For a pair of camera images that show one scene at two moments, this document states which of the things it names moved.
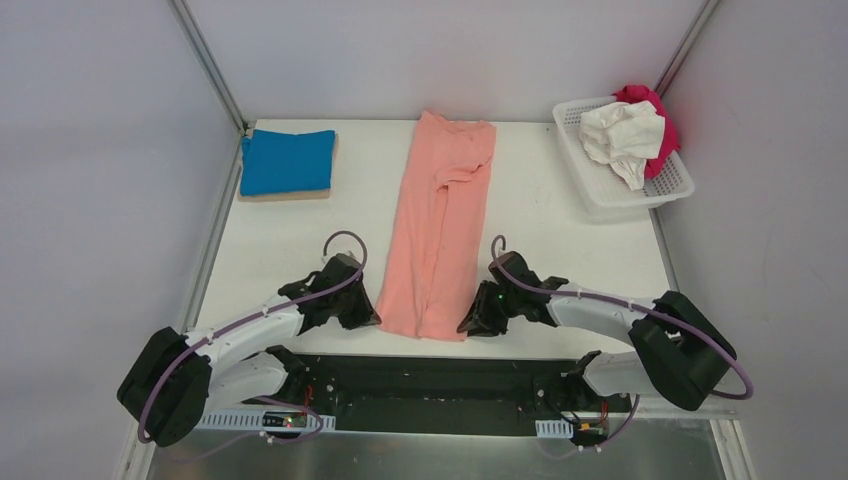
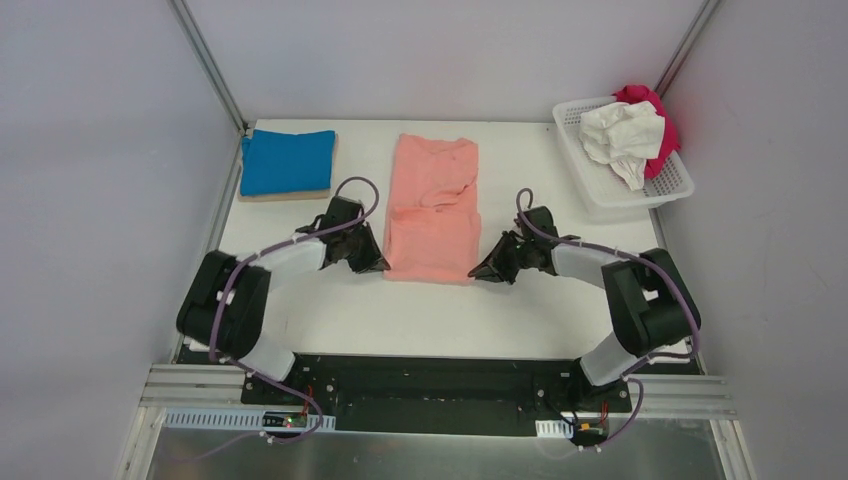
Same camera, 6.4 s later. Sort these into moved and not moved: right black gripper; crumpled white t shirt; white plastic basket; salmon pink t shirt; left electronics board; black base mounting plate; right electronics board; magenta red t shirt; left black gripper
Moved: salmon pink t shirt; right black gripper; left black gripper
Not moved: white plastic basket; left electronics board; crumpled white t shirt; right electronics board; black base mounting plate; magenta red t shirt
